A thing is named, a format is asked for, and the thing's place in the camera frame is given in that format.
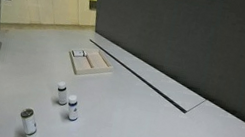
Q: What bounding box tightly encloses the white bottle black band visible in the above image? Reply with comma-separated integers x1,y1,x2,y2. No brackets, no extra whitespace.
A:
57,81,67,106

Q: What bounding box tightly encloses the wooden tray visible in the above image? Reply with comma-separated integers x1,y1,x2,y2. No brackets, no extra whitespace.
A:
69,48,114,75

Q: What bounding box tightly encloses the white bottle lying in tray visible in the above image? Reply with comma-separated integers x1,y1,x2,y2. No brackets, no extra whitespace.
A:
72,50,87,57

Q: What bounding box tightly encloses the white bottle blue band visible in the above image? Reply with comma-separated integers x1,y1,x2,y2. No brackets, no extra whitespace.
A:
68,95,78,121

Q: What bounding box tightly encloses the white bottle silver cap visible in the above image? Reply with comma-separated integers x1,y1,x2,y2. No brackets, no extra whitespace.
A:
20,108,37,137

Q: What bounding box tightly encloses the grey partition panel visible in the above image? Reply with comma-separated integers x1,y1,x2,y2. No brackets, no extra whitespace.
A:
95,0,245,122

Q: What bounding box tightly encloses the grey cable tray lid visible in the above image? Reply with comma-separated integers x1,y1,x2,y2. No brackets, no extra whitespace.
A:
91,34,205,113

